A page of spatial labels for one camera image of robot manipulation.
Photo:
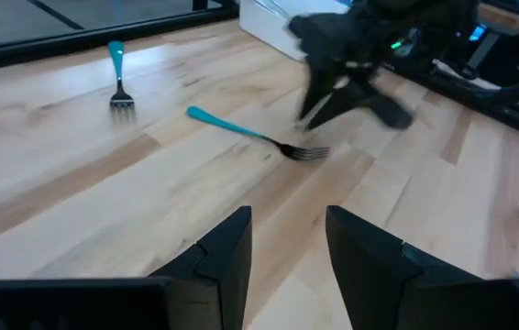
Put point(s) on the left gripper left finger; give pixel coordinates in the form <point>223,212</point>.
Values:
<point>223,275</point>

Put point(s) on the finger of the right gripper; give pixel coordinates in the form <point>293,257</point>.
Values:
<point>319,87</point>
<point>378,112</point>

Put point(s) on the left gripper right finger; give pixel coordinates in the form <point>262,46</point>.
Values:
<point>369,284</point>

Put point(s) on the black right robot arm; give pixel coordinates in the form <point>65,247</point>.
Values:
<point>424,23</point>

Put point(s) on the white plastic bin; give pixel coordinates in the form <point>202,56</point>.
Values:
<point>268,23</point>

